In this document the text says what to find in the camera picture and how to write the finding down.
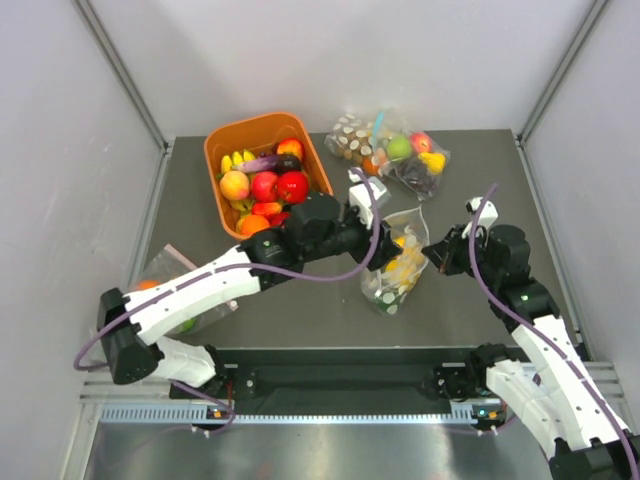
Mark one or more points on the red apple in bag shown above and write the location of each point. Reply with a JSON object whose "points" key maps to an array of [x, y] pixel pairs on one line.
{"points": [[421, 142]]}

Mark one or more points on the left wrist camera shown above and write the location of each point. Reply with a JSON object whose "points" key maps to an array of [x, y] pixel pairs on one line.
{"points": [[359, 197]]}

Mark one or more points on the clear bag with fruit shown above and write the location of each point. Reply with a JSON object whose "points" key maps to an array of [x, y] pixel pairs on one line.
{"points": [[387, 124]]}

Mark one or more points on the fake eggplant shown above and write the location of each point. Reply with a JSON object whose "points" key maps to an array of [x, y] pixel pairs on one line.
{"points": [[277, 163]]}

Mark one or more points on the peach in bin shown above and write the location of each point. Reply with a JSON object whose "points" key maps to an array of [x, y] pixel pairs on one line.
{"points": [[235, 185]]}

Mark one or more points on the yellow fake fruit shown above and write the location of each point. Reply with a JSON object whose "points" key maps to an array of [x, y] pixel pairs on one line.
{"points": [[400, 242], [401, 275]]}

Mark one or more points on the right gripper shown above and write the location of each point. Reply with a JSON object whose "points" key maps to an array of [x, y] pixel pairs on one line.
{"points": [[443, 254]]}

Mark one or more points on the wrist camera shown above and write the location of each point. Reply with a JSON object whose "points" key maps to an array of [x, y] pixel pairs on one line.
{"points": [[488, 215], [359, 197]]}

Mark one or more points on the polka dot zip bag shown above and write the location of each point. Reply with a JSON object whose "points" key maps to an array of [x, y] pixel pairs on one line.
{"points": [[387, 288]]}

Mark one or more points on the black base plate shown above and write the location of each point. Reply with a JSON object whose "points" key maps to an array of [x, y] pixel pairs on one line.
{"points": [[434, 374]]}

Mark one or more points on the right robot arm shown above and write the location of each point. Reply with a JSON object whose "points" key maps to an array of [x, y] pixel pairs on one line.
{"points": [[580, 435]]}

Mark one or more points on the grey cable duct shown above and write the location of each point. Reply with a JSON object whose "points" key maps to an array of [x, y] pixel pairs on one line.
{"points": [[200, 413]]}

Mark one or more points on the brown polka dot bag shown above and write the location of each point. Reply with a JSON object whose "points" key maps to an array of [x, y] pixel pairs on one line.
{"points": [[351, 139]]}

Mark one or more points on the fake banana bunch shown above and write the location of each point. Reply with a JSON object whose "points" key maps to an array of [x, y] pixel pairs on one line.
{"points": [[228, 162]]}

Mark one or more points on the red fake apple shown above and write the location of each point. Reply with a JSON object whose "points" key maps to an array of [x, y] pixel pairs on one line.
{"points": [[293, 187]]}

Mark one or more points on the red yellow apple in bin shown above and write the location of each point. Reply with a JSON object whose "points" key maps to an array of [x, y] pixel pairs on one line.
{"points": [[291, 146]]}

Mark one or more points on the left zip bag with fruit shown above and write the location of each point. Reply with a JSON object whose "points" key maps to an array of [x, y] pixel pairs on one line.
{"points": [[167, 265]]}

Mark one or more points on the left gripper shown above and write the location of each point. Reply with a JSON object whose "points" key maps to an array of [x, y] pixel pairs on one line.
{"points": [[386, 248]]}

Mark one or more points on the orange in bin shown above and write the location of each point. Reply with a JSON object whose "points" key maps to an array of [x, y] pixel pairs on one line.
{"points": [[252, 224]]}

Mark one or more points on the purple fake grapes in bag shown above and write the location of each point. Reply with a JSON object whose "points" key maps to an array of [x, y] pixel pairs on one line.
{"points": [[413, 173]]}

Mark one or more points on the yellow fake pear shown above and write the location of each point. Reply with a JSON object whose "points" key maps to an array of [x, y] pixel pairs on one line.
{"points": [[434, 162]]}

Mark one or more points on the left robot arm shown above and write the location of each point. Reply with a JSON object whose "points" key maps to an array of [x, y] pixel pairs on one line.
{"points": [[136, 326]]}

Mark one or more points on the green fake apple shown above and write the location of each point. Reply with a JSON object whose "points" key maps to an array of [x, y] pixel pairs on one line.
{"points": [[399, 148]]}

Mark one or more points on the orange in left bag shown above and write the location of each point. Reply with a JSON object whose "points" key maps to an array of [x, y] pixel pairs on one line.
{"points": [[146, 284]]}

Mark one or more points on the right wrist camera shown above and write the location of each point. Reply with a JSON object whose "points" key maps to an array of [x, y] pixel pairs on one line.
{"points": [[488, 215]]}

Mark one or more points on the orange plastic bin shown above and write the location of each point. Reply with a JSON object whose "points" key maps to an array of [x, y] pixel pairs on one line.
{"points": [[258, 134]]}

